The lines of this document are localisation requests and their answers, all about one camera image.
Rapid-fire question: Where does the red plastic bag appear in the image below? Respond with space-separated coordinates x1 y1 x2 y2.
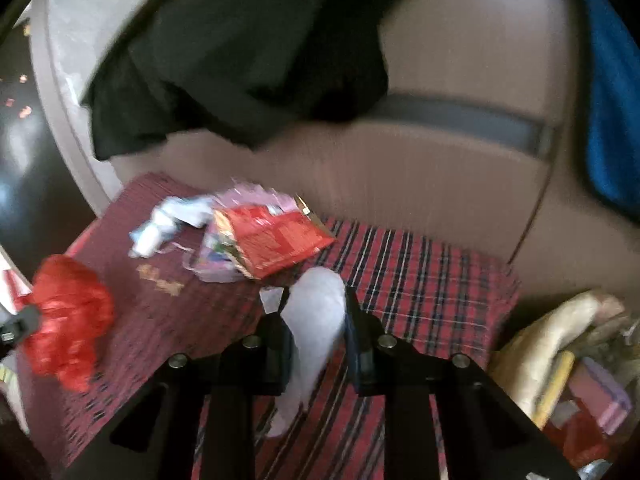
24 255 114 392

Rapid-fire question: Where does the white blue mask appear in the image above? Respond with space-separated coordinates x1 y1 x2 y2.
129 195 214 259

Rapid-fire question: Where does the pink plastic packaging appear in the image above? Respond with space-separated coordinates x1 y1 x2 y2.
182 181 311 283

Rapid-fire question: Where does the white tissue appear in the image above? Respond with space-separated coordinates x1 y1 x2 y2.
259 266 346 438

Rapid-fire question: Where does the trash bin with bag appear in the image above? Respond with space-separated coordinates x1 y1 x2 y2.
490 290 639 479

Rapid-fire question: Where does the black door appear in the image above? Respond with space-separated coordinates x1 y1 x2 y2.
0 25 96 280

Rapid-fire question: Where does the red plaid cloth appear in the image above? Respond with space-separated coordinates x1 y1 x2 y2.
18 174 518 479

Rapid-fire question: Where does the red snack wrapper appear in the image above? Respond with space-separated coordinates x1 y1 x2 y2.
224 206 334 280

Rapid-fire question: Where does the grey countertop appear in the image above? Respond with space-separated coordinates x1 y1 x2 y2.
29 0 148 214

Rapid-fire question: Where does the black cloth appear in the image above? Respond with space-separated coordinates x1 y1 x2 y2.
82 0 400 162

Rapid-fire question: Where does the blue towel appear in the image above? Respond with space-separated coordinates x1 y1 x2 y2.
582 0 639 223

